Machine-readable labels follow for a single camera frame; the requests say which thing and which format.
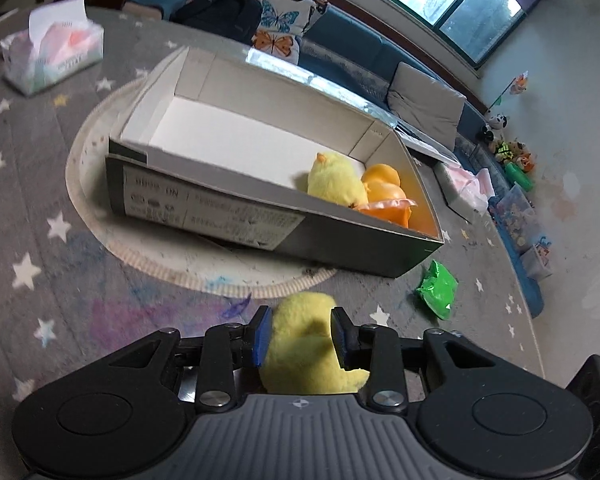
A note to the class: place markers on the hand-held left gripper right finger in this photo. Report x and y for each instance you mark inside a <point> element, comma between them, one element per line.
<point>340,338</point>

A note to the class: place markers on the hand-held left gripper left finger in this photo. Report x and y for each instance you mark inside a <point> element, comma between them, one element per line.
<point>262,332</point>

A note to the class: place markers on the yellow plush chick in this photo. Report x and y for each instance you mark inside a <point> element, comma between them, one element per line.
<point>335,182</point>
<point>305,345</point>

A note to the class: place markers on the small orange plastic egg toy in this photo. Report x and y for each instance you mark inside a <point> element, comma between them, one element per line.
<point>381,174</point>

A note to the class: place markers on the grey cardboard box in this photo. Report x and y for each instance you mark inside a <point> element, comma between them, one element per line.
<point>260,160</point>

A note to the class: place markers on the green packet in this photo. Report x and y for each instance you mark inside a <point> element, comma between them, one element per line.
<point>437,290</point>

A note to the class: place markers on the clear storage box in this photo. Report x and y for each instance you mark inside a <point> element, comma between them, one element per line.
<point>514,217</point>

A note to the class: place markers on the white tissue pack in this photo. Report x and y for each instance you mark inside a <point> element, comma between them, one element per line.
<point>467,192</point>

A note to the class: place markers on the white papers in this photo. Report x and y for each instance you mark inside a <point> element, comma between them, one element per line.
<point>425,142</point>

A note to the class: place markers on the round beige mat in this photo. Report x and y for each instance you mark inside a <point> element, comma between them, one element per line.
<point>87,200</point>

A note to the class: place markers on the green bottle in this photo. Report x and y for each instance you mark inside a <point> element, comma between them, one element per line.
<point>520,176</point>

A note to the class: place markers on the grey cushion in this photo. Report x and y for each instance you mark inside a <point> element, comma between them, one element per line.
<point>425,105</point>

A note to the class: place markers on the group of small plush toys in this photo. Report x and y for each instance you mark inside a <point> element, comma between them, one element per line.
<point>516,154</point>

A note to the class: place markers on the black and white cow plush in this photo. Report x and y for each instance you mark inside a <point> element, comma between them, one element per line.
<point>496,125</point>

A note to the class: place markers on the butterfly print pillow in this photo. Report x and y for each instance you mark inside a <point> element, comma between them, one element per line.
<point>280,15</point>

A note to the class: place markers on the black backpack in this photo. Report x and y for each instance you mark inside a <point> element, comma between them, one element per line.
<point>220,12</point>

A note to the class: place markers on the pink tissue pack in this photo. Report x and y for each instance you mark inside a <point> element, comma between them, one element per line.
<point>55,52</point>

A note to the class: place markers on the window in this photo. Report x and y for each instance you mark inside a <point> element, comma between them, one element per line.
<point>450,0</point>

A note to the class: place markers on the flower wall decoration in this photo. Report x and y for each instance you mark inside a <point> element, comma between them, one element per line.
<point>519,83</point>

